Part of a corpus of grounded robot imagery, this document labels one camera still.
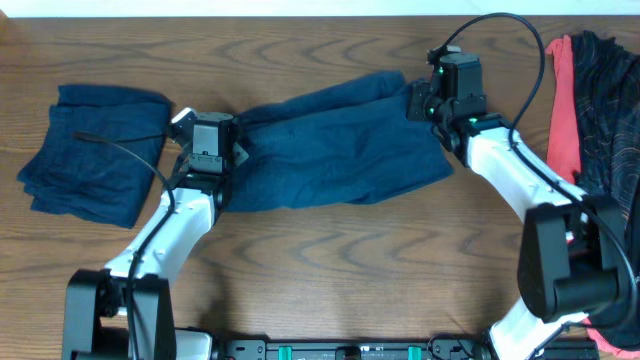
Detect dark blue denim shorts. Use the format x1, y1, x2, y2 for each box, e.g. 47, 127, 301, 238
227, 71, 453, 212

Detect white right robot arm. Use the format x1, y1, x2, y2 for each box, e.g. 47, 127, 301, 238
408, 76, 639, 359

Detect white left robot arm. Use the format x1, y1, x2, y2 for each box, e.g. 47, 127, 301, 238
62, 110, 244, 359

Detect red cloth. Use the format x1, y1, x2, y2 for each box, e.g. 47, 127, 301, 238
544, 34, 640, 359

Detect folded dark blue garment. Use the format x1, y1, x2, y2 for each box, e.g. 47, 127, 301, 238
17, 84, 171, 228

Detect black patterned garment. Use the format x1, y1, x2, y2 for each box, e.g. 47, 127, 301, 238
571, 31, 639, 276

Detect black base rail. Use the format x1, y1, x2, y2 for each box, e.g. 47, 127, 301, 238
172, 327, 601, 360

